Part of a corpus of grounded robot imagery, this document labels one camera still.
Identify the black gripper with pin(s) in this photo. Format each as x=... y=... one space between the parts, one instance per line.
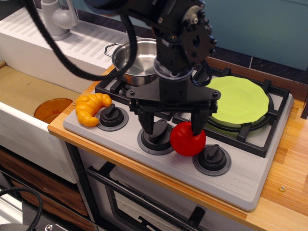
x=171 y=96

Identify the red plastic apple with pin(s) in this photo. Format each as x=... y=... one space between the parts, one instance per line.
x=184 y=142

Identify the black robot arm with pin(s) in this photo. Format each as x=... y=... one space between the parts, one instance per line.
x=183 y=41

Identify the black middle stove knob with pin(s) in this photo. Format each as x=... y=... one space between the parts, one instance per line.
x=157 y=143

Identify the black stove knob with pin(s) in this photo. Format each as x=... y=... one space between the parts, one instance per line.
x=112 y=118
x=212 y=161
x=157 y=143

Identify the grey toy stove top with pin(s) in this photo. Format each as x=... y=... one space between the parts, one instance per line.
x=240 y=186

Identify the stainless steel pot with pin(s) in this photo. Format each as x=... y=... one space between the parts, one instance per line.
x=142 y=70

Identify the black right stove knob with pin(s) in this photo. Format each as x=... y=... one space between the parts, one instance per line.
x=212 y=161

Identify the black left stove knob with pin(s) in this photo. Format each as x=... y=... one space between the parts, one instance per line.
x=112 y=118

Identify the light green plate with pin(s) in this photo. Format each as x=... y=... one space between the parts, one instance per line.
x=241 y=101

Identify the black left burner grate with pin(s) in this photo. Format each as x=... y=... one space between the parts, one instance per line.
x=117 y=90

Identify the black burner grate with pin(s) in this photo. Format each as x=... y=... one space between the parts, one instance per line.
x=117 y=90
x=255 y=137

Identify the black right burner grate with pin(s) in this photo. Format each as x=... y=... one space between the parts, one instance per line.
x=255 y=137

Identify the yellow plastic croissant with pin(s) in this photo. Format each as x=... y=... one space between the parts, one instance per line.
x=87 y=107

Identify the toy oven door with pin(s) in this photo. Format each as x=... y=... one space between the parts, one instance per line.
x=129 y=216

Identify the orange sink drain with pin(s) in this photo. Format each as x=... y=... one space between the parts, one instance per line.
x=50 y=109

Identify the wooden drawer fronts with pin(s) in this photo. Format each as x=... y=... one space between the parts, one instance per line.
x=61 y=199

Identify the white toy sink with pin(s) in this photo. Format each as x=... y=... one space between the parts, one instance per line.
x=30 y=74

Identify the grey toy faucet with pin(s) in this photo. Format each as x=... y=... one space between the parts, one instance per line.
x=59 y=21

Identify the black oven door handle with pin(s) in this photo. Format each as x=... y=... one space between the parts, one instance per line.
x=188 y=225

